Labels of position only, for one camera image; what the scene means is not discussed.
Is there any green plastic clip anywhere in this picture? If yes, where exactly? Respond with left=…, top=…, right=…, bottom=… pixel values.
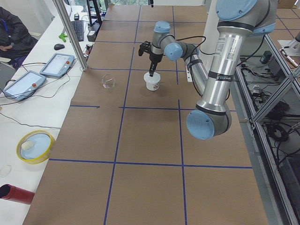
left=59, top=33, right=68, bottom=43

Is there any yellow rimmed blue bowl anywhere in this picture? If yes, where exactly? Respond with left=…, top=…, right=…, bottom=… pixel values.
left=16, top=130, right=55, bottom=165

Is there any black computer mouse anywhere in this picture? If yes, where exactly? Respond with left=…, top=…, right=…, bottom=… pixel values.
left=53, top=44, right=65, bottom=51

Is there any aluminium frame post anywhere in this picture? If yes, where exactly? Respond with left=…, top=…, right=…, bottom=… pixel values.
left=53, top=0, right=88, bottom=71

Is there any teach pendant tablet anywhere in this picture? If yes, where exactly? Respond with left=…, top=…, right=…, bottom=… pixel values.
left=3, top=71, right=46, bottom=102
left=39, top=53, right=75, bottom=78

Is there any far teach pendant tablet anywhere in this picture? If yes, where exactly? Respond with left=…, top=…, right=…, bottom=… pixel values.
left=39, top=53, right=75, bottom=78

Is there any person in black jacket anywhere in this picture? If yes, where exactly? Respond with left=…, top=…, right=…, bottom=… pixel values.
left=0, top=7, right=38, bottom=69

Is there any white mug lid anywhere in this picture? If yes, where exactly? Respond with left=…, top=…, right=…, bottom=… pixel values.
left=143, top=72, right=160, bottom=84

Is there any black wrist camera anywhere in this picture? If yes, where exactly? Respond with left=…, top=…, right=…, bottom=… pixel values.
left=138, top=41, right=151, bottom=56

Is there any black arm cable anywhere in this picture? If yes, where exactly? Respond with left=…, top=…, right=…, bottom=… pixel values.
left=173, top=36, right=207, bottom=61

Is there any red cylinder tube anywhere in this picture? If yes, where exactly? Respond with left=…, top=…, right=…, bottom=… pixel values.
left=0, top=184, right=35, bottom=205

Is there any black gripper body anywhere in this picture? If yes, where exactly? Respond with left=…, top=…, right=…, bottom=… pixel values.
left=149, top=52, right=163, bottom=64

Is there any black keyboard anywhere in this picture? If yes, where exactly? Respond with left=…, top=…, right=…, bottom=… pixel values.
left=71, top=20, right=84, bottom=42

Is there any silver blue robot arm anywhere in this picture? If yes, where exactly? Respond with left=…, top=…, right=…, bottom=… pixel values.
left=146, top=0, right=278, bottom=140

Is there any grey label printer box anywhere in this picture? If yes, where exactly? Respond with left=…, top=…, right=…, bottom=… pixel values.
left=87, top=30, right=97, bottom=42

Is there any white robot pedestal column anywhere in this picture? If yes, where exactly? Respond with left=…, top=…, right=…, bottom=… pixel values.
left=199, top=0, right=219, bottom=71

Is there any clear petri dish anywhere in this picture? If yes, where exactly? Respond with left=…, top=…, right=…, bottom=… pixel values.
left=0, top=165, right=12, bottom=177

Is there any white enamel mug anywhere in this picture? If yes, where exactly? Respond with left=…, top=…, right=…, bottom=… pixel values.
left=146, top=82, right=160, bottom=91

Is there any near teach pendant tablet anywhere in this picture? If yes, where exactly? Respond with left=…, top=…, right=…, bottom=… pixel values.
left=3, top=71, right=46, bottom=102

